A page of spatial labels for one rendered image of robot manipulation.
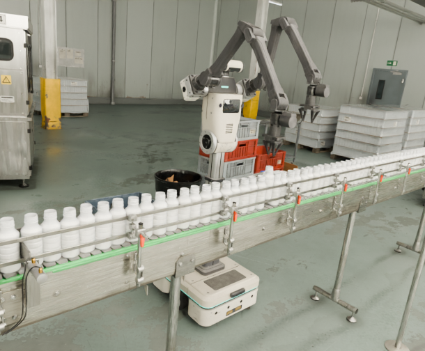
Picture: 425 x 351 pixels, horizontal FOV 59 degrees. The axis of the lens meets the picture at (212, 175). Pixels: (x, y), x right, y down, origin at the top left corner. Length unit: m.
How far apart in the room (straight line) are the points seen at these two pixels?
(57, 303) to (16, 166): 3.83
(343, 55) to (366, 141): 5.46
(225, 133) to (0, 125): 3.22
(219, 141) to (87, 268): 1.31
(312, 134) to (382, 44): 4.61
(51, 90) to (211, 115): 6.96
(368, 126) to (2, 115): 6.38
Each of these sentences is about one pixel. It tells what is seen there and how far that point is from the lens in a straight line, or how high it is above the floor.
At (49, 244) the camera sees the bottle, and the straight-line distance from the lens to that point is 1.29.
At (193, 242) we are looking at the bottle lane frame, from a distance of 1.57.
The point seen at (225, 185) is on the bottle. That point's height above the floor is 1.15.
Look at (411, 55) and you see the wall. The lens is 12.22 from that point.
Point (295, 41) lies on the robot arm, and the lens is 2.34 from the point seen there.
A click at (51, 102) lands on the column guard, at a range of 9.08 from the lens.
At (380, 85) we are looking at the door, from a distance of 12.42.
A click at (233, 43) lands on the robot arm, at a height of 1.77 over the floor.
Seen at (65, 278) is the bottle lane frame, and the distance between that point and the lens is 1.33.
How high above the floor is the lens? 1.64
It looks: 16 degrees down
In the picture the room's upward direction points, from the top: 6 degrees clockwise
